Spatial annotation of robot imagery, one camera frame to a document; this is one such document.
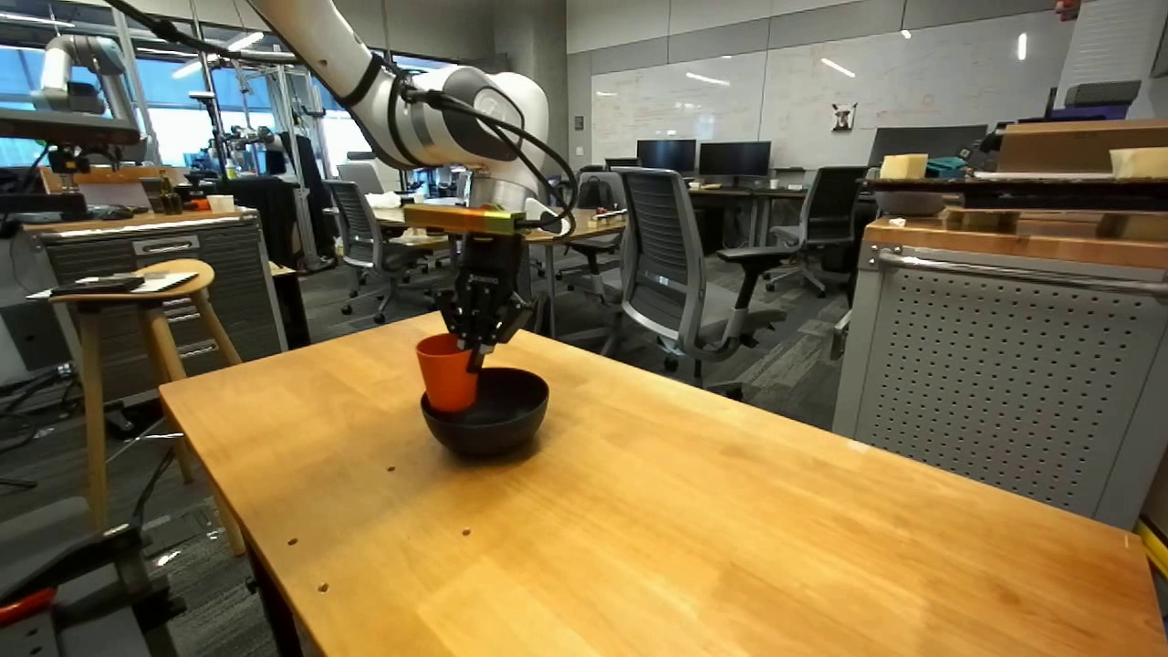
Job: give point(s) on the black floor stand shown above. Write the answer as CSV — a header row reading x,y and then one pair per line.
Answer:
x,y
112,560

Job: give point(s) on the medium black monitor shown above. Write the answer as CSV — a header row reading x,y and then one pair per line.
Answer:
x,y
737,159

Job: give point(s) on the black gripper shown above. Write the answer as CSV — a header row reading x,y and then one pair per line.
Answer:
x,y
490,266

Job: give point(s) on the orange plastic cup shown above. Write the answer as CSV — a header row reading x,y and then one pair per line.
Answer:
x,y
447,377

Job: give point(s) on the dark office desk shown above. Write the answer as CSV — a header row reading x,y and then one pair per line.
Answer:
x,y
744,197

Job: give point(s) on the black bowl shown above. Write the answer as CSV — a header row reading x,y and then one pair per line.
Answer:
x,y
507,420

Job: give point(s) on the pale cardboard box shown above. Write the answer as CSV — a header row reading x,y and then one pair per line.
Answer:
x,y
1142,164

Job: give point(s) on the black office chair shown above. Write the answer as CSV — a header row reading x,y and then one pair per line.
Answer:
x,y
829,214

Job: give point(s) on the dark tablet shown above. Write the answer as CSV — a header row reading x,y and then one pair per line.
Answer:
x,y
109,283

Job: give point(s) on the grey perforated cart panel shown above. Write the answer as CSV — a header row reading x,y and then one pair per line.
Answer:
x,y
998,377

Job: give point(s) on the long wooden meeting table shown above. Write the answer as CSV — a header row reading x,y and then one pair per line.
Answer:
x,y
597,223

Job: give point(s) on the grey cabinet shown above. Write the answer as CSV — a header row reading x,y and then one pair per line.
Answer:
x,y
232,279

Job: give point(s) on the wooden shelf unit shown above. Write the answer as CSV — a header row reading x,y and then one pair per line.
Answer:
x,y
1072,148

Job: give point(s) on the white paper sheet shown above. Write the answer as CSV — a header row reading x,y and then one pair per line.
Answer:
x,y
168,283

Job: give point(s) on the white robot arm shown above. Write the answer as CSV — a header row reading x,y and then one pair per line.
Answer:
x,y
425,116

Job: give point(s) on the grey mesh office chair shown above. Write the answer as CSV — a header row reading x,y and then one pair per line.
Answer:
x,y
662,256

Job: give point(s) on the dark swivel chair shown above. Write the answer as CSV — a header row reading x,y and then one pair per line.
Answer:
x,y
600,197

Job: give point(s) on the small wall poster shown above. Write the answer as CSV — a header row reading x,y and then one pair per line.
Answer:
x,y
845,117

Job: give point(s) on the grey swivel chair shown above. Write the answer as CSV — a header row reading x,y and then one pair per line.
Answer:
x,y
359,231

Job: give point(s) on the wooden stool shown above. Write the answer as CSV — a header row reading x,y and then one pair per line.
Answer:
x,y
92,367

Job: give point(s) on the small cardboard box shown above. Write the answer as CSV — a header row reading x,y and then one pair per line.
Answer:
x,y
905,166

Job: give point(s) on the small black monitor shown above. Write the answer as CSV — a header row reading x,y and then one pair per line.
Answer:
x,y
666,155

